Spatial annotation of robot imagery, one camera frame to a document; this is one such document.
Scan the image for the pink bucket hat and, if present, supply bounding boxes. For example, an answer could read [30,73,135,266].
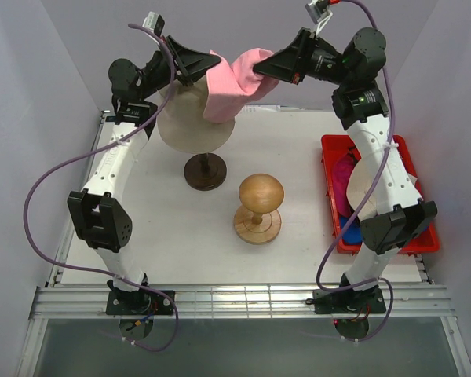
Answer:
[203,48,279,123]

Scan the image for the beige bucket hat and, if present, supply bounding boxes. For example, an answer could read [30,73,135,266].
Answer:
[157,77,236,154]

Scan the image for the cream bucket hat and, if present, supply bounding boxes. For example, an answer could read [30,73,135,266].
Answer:
[346,159,377,221]

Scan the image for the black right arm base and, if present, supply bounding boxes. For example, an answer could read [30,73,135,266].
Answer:
[305,287,386,314]

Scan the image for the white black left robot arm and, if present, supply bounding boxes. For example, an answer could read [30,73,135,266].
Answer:
[68,36,221,304]

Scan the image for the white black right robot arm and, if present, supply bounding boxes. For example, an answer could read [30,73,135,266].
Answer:
[253,27,437,307]

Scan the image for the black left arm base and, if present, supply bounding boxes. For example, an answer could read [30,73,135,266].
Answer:
[104,291,173,317]

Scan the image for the red plastic bin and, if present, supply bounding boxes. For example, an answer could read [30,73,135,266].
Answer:
[321,134,440,255]

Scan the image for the magenta cap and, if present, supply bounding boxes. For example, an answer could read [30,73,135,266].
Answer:
[331,154,356,218]

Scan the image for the cream mannequin head stand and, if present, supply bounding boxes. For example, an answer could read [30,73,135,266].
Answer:
[184,153,227,191]

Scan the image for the light wooden hat stand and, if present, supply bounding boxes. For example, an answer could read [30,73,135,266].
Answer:
[233,174,284,245]

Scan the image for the blue hat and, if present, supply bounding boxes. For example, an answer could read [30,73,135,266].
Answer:
[334,212,438,251]

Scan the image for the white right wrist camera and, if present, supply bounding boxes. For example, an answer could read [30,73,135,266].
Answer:
[305,0,333,36]

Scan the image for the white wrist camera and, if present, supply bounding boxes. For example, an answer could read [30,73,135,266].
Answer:
[142,12,165,38]
[305,0,333,36]

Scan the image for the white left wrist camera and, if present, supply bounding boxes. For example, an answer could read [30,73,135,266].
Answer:
[142,12,165,38]

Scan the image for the aluminium front rail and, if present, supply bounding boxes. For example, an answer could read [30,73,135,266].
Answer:
[30,284,455,320]

